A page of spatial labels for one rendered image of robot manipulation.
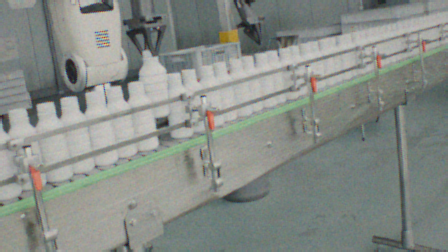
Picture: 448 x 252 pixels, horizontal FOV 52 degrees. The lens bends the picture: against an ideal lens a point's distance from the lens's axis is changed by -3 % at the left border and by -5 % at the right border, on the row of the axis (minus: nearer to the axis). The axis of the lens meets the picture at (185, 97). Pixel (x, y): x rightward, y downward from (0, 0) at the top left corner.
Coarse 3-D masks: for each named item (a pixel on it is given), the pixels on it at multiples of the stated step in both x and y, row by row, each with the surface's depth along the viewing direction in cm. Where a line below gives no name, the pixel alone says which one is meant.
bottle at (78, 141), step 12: (72, 108) 100; (72, 120) 99; (84, 120) 101; (72, 132) 99; (84, 132) 101; (72, 144) 100; (84, 144) 101; (72, 156) 100; (72, 168) 101; (84, 168) 101
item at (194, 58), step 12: (192, 48) 414; (204, 48) 427; (216, 48) 377; (228, 48) 390; (168, 60) 379; (180, 60) 402; (192, 60) 362; (204, 60) 366; (216, 60) 378; (228, 60) 390; (168, 72) 382; (180, 72) 374
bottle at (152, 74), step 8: (144, 56) 114; (144, 64) 115; (152, 64) 114; (160, 64) 116; (144, 72) 113; (152, 72) 113; (160, 72) 113; (144, 80) 114; (152, 80) 113; (160, 80) 114; (144, 88) 114; (152, 88) 114; (160, 88) 114; (152, 96) 114; (160, 96) 114; (168, 104) 117; (160, 112) 115; (168, 112) 116
